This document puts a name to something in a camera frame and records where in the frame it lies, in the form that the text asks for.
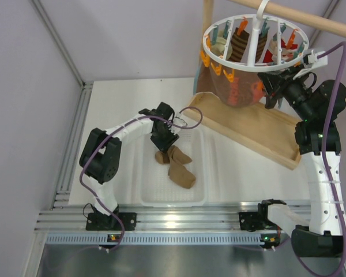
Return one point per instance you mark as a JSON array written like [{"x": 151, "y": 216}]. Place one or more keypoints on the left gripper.
[{"x": 164, "y": 145}]

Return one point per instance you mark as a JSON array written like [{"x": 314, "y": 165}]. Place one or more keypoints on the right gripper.
[{"x": 276, "y": 83}]

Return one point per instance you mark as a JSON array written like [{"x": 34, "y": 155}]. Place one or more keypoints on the orange clip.
[{"x": 258, "y": 87}]

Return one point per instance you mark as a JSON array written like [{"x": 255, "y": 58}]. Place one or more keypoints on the tan sock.
[{"x": 177, "y": 171}]

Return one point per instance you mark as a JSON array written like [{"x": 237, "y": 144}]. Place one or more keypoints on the white round clip hanger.
[{"x": 259, "y": 23}]

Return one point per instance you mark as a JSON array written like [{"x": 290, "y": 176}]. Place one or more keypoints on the dark brown sock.
[{"x": 271, "y": 101}]

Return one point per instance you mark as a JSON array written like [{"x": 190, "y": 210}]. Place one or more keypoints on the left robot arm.
[{"x": 101, "y": 155}]

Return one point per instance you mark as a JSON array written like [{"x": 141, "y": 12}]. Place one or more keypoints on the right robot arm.
[{"x": 322, "y": 235}]

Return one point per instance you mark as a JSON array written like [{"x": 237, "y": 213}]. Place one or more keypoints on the cream sock on hanger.
[{"x": 219, "y": 47}]

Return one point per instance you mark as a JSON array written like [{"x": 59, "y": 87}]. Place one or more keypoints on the brown printed cloth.
[{"x": 232, "y": 87}]

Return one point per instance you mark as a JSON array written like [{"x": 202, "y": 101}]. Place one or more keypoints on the red white sock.
[{"x": 272, "y": 51}]

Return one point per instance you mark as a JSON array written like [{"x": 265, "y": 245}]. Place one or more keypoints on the striped brown sock right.
[{"x": 260, "y": 47}]

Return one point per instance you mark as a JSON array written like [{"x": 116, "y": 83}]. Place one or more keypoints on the striped brown sock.
[
  {"x": 260, "y": 47},
  {"x": 238, "y": 44}
]

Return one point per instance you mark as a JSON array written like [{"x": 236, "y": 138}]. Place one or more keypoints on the striped brown sock left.
[{"x": 238, "y": 44}]

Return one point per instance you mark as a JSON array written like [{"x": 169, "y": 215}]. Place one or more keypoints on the wooden hanging rack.
[{"x": 270, "y": 133}]

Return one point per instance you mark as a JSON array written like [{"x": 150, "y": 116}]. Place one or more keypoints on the white plastic basket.
[{"x": 157, "y": 190}]

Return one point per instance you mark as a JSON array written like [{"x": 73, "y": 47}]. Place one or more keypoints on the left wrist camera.
[{"x": 179, "y": 122}]

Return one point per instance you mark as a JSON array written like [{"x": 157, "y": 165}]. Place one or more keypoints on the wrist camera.
[
  {"x": 179, "y": 122},
  {"x": 314, "y": 59}
]

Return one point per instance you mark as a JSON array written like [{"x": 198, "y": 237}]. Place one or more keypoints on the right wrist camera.
[{"x": 314, "y": 59}]

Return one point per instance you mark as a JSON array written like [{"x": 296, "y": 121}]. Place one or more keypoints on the slotted metal rail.
[{"x": 161, "y": 238}]

